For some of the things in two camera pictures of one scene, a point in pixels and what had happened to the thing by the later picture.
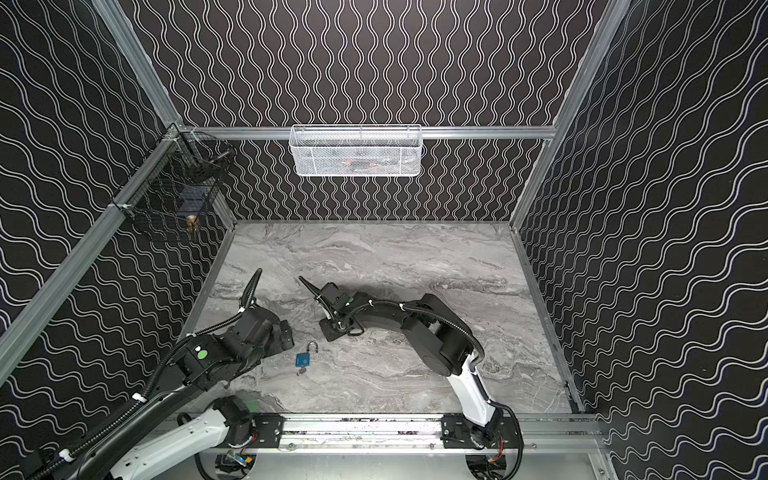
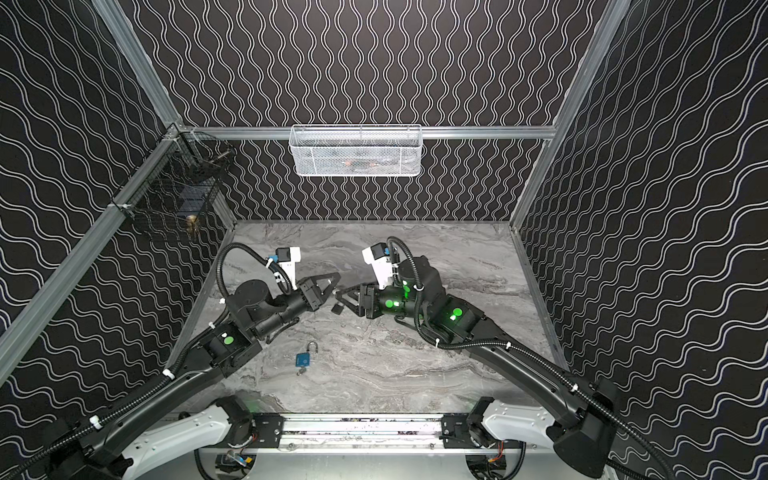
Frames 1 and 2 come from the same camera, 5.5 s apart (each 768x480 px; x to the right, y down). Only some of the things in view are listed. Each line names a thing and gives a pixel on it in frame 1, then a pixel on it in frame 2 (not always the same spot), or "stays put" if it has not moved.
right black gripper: [328, 300] → [366, 300]
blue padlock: [303, 359] stays put
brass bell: [192, 225] stays put
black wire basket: [180, 180] stays put
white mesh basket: [357, 150] stays put
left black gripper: [250, 308] → [309, 293]
